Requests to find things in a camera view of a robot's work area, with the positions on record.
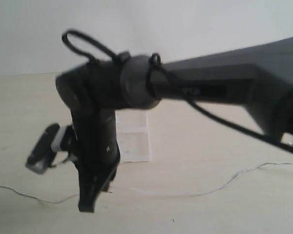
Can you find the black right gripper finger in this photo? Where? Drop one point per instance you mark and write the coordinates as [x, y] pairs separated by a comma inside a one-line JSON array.
[[87, 189], [104, 180]]

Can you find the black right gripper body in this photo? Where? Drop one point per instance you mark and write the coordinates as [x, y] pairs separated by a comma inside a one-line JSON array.
[[94, 144]]

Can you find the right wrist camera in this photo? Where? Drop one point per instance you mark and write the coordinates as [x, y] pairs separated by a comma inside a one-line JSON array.
[[54, 139]]

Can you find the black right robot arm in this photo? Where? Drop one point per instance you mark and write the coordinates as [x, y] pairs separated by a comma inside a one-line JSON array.
[[249, 90]]

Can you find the clear plastic storage case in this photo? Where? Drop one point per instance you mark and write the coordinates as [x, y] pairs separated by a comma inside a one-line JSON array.
[[133, 135]]

